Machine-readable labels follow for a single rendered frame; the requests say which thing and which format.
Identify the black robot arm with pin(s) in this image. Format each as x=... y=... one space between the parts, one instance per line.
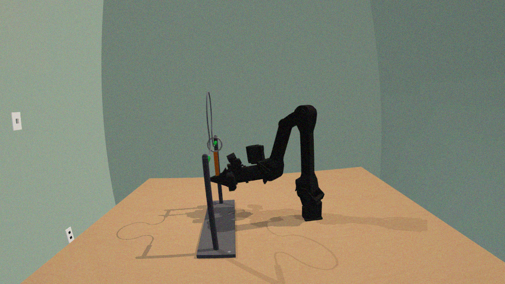
x=304 y=117

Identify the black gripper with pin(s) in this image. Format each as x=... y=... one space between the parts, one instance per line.
x=231 y=179

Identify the orange handle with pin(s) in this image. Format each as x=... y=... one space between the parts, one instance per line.
x=216 y=166

